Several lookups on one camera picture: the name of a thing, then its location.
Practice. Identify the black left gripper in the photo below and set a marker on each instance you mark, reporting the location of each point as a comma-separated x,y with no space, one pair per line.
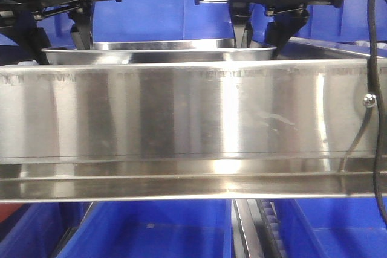
19,23

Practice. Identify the silver metal tray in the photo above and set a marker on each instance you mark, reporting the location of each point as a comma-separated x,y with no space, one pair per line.
167,51

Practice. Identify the blue crate upper left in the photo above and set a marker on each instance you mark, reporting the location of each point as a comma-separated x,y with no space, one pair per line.
31,38

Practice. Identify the blue crate upper right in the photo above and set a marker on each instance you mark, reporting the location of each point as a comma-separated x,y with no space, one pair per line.
345,24

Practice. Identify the large blue crate upper centre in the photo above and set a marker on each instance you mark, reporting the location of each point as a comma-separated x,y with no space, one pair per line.
145,20

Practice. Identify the white roller track strip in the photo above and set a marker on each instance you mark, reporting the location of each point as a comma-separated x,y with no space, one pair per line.
273,242

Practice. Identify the blue bin lower left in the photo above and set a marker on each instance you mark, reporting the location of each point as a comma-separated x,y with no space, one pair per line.
32,231

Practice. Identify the blue bin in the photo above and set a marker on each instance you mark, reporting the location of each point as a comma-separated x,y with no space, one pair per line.
32,231
331,227
175,228

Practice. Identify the blue bin lower right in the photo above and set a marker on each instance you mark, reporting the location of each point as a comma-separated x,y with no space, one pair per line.
331,227

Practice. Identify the blue bin lower centre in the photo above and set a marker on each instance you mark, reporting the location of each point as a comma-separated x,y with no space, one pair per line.
175,228

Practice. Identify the stainless steel shelf front rail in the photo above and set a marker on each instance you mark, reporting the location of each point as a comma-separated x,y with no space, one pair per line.
271,129

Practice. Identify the silver rail bolt right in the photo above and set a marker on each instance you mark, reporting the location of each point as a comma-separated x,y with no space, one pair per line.
369,100

